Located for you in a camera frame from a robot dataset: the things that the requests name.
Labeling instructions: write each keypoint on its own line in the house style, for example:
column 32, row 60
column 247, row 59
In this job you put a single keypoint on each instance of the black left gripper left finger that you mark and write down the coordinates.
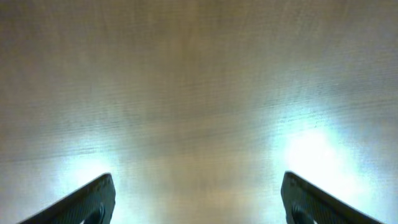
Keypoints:
column 93, row 203

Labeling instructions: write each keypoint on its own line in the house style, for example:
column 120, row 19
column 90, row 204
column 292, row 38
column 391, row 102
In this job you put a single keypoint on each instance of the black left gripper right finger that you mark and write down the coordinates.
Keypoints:
column 305, row 203

